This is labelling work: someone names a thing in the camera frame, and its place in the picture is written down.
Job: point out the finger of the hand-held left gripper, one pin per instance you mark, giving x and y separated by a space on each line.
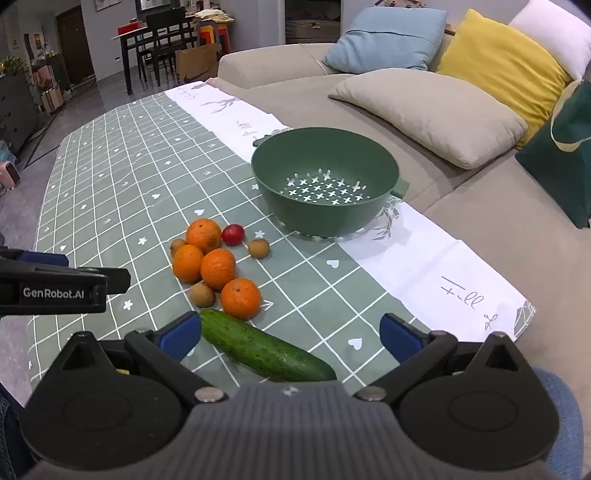
44 259
55 288

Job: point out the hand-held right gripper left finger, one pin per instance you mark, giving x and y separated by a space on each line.
180 334

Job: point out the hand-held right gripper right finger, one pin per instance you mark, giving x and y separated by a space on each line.
399 337

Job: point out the brown longan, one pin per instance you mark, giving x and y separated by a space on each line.
259 248
177 247
202 295

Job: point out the orange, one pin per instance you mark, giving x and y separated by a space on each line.
203 235
187 264
219 268
241 299

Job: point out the green cucumber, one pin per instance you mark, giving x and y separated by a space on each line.
258 346

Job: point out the small red fruit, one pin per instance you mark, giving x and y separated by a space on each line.
232 234

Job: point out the green colander bowl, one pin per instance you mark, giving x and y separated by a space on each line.
323 154

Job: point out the small pink heater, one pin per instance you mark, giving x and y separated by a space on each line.
9 174

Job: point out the green checked tablecloth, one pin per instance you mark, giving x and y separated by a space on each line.
138 184

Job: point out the beige sofa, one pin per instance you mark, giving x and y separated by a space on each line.
508 244

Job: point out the dark grey cabinet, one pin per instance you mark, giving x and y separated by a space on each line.
16 110

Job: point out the person's right leg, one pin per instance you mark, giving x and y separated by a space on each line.
556 415

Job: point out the wooden shelf rack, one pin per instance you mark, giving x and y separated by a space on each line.
51 83

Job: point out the green plant on cabinet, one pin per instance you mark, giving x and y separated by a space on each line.
11 63

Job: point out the dark brown door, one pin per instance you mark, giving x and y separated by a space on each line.
74 44

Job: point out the beige cushion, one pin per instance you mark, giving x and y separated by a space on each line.
429 115

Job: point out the dark green cushion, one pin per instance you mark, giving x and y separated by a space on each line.
563 170

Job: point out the dark dining table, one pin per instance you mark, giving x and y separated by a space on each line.
134 39

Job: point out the brown paper bag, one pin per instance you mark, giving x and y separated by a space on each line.
196 62

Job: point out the dark dining chair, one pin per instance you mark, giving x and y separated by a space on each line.
168 27

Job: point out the orange plastic stools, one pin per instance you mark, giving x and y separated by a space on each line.
217 34

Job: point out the yellow cushion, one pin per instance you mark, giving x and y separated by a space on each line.
498 64

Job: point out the light blue cushion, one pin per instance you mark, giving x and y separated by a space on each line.
388 41

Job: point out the wooden storage box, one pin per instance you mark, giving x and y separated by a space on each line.
311 31

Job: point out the white cushion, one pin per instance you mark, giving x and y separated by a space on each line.
558 32

